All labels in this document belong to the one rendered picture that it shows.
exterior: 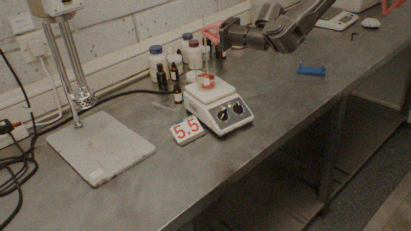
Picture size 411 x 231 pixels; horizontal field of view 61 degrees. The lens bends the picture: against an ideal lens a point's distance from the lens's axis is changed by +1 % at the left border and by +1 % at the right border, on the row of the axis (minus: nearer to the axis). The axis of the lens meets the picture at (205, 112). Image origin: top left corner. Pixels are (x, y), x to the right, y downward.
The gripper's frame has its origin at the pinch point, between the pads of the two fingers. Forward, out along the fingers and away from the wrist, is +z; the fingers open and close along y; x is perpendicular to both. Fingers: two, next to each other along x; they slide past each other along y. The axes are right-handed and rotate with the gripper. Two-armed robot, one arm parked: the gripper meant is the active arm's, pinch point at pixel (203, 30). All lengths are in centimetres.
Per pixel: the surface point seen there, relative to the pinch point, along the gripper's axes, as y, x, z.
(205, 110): 10.8, 19.9, -5.3
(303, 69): -35.0, 25.4, -20.1
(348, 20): -89, 24, -24
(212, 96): 6.6, 17.4, -5.5
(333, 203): -47, 101, -38
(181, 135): 18.7, 24.7, -1.6
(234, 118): 7.3, 22.4, -13.1
